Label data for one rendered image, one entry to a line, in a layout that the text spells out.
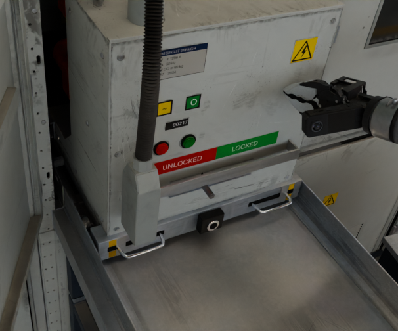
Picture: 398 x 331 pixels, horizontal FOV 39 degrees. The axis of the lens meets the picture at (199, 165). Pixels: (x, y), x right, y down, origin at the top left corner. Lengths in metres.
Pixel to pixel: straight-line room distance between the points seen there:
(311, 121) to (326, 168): 0.79
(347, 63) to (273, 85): 0.44
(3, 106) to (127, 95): 0.22
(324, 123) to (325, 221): 0.42
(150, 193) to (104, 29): 0.29
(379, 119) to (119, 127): 0.47
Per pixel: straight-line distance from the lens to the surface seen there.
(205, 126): 1.13
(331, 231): 1.41
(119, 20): 1.00
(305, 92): 1.14
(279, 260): 1.34
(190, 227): 1.31
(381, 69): 1.69
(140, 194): 1.00
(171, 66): 1.00
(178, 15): 1.03
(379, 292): 1.36
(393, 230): 2.49
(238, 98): 1.14
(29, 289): 1.59
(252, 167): 1.23
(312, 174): 1.80
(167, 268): 1.28
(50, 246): 1.49
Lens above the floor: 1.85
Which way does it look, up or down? 41 degrees down
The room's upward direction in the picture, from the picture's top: 9 degrees clockwise
